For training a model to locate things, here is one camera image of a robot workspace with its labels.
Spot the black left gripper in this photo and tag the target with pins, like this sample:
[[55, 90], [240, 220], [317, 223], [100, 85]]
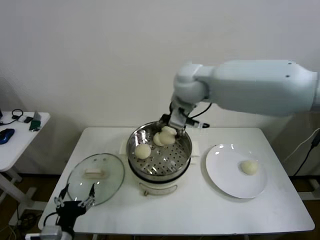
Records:
[[70, 212]]

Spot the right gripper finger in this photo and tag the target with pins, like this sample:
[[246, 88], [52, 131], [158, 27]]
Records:
[[181, 132], [165, 119]]

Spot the white steamed baozi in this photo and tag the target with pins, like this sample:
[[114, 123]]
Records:
[[143, 151], [157, 140], [249, 167], [168, 137]]

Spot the glass pot lid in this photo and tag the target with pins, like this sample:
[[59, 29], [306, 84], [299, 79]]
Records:
[[112, 170]]

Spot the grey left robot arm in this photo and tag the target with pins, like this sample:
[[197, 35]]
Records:
[[67, 235]]

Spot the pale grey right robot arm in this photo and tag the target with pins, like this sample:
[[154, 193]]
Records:
[[250, 85]]

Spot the stainless steel steamer basket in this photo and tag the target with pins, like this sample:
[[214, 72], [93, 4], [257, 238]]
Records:
[[135, 140]]

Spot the white round plate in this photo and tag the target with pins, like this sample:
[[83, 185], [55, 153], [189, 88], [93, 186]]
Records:
[[222, 172]]

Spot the white electric cooker pot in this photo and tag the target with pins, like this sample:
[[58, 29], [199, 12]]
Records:
[[160, 186]]

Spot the white side table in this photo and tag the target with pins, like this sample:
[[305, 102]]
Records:
[[15, 152]]

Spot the green flat object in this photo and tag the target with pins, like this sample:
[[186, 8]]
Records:
[[35, 125]]

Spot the grey pointed card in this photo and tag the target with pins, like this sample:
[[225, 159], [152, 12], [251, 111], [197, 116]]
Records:
[[37, 116]]

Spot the small black phone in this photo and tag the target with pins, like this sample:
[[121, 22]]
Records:
[[28, 120]]

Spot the blue computer mouse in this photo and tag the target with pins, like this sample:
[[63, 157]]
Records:
[[6, 136]]

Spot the small white adapter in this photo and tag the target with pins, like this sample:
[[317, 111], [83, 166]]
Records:
[[23, 119]]

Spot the dark blue object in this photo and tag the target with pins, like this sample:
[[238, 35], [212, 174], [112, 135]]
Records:
[[1, 114]]

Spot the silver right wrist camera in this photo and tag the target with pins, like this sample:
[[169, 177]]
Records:
[[177, 120]]

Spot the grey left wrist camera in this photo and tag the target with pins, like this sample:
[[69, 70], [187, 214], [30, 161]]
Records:
[[50, 232]]

